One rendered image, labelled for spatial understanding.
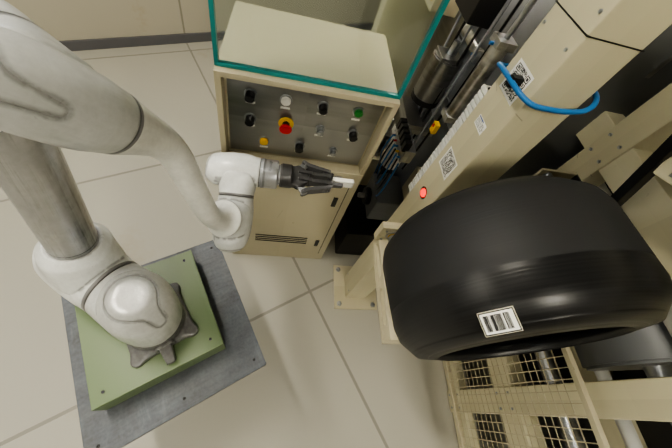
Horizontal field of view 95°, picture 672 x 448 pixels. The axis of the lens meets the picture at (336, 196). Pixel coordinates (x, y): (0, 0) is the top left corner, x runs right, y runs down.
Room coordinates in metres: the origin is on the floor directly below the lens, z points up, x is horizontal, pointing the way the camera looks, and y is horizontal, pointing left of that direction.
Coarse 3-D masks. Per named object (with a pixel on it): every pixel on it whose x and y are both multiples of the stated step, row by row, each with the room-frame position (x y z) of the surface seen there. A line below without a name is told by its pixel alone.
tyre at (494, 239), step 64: (512, 192) 0.47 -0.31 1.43; (576, 192) 0.50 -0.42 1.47; (384, 256) 0.40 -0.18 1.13; (448, 256) 0.34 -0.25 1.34; (512, 256) 0.34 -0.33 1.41; (576, 256) 0.36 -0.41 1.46; (640, 256) 0.41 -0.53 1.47; (448, 320) 0.23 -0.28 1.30; (576, 320) 0.27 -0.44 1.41; (640, 320) 0.33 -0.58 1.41
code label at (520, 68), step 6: (522, 60) 0.75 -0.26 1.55; (516, 66) 0.76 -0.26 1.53; (522, 66) 0.74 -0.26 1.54; (510, 72) 0.76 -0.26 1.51; (516, 72) 0.74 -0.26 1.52; (522, 72) 0.73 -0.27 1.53; (528, 72) 0.72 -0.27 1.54; (528, 78) 0.70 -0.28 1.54; (504, 84) 0.75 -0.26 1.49; (522, 84) 0.71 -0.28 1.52; (528, 84) 0.69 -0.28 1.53; (504, 90) 0.74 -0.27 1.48; (510, 90) 0.72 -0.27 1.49; (522, 90) 0.69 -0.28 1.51; (510, 96) 0.71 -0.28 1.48; (516, 96) 0.70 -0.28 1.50; (510, 102) 0.70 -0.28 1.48
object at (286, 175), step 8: (288, 168) 0.56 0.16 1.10; (296, 168) 0.60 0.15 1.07; (280, 176) 0.53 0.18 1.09; (288, 176) 0.54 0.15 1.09; (296, 176) 0.57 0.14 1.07; (304, 176) 0.58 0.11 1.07; (280, 184) 0.52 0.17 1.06; (288, 184) 0.53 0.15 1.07; (296, 184) 0.54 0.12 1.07; (304, 184) 0.56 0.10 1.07
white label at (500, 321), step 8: (488, 312) 0.25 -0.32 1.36; (496, 312) 0.25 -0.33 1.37; (504, 312) 0.25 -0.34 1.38; (512, 312) 0.25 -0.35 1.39; (480, 320) 0.24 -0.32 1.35; (488, 320) 0.24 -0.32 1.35; (496, 320) 0.24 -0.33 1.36; (504, 320) 0.24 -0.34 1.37; (512, 320) 0.24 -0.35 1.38; (488, 328) 0.23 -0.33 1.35; (496, 328) 0.23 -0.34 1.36; (504, 328) 0.23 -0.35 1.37; (512, 328) 0.23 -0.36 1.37; (520, 328) 0.23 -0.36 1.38; (488, 336) 0.22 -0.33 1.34
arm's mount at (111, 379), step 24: (168, 264) 0.26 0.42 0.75; (192, 264) 0.29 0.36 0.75; (192, 288) 0.22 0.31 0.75; (192, 312) 0.16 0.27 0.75; (96, 336) 0.00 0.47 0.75; (216, 336) 0.12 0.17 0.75; (96, 360) -0.04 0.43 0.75; (120, 360) -0.02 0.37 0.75; (192, 360) 0.04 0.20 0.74; (96, 384) -0.09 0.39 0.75; (120, 384) -0.07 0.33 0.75; (144, 384) -0.05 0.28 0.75; (96, 408) -0.13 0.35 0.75
